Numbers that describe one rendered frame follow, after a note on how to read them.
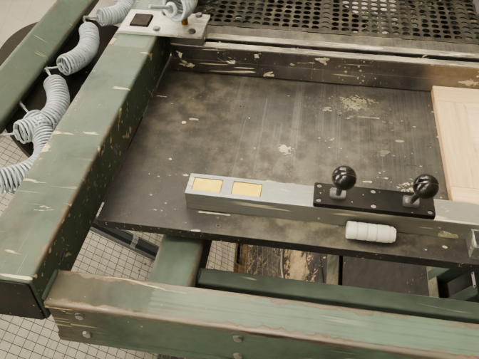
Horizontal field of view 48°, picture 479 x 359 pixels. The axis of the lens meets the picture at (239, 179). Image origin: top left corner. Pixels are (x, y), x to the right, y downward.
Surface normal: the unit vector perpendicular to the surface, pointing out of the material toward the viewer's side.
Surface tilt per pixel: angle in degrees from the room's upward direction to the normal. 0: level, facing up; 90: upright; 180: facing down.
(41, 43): 90
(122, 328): 90
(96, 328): 90
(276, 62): 90
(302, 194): 58
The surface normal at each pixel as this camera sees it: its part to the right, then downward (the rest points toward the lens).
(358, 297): 0.00, -0.71
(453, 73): -0.15, 0.69
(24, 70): 0.52, -0.55
